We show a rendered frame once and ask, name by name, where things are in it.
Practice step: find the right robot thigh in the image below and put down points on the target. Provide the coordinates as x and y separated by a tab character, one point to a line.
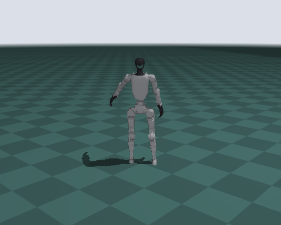
151	122

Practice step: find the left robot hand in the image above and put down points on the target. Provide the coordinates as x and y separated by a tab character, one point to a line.
111	100

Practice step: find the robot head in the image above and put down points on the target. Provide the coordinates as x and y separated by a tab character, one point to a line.
139	61

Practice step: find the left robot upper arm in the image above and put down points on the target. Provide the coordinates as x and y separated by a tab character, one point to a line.
126	79

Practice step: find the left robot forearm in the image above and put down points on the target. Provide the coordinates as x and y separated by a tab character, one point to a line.
117	91

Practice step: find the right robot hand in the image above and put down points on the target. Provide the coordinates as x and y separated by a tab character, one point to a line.
161	110

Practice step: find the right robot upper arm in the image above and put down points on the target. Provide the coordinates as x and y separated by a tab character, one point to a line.
153	83

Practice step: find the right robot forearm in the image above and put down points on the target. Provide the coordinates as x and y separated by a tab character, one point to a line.
157	97

